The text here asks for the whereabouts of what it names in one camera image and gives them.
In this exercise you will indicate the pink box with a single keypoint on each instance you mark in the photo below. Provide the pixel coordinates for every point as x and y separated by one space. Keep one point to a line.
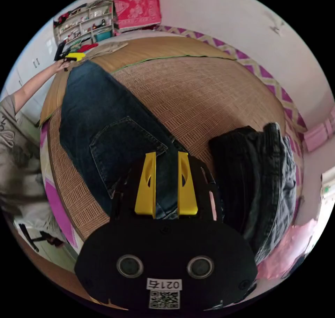
318 135

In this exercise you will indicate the white cupboard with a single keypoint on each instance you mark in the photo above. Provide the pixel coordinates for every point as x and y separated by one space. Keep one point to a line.
34 61

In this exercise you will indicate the person's body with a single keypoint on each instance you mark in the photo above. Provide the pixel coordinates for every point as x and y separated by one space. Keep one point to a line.
21 150

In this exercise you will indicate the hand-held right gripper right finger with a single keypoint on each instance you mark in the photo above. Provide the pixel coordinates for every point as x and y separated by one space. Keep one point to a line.
188 195

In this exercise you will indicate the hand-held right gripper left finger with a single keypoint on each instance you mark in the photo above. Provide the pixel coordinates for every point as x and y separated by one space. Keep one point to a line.
144 192

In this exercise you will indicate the pile of clothes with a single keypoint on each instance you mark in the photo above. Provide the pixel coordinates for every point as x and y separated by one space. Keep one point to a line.
251 171

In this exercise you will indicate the blue jeans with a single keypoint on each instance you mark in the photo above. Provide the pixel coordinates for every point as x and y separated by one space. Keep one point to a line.
104 108

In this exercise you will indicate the person's left hand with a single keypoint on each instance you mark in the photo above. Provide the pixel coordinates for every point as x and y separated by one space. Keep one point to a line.
62 66

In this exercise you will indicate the person's left forearm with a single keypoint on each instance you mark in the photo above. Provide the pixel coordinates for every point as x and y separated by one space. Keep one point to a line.
36 84

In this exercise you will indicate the beige cloth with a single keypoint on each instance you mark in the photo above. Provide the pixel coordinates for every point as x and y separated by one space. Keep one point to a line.
110 48

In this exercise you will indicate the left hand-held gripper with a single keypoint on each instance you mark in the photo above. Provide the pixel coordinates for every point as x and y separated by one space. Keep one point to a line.
60 52

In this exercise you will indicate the bed with woven mat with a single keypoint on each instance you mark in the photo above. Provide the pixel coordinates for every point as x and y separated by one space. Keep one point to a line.
196 93

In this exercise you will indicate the folded red patterned blanket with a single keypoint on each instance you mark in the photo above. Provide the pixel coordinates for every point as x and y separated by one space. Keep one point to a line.
137 12

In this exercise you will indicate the pink plastic bag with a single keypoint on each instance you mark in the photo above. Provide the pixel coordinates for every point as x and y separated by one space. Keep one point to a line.
290 247

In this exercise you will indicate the white shelf with items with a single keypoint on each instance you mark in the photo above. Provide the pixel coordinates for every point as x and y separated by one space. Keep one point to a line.
83 22

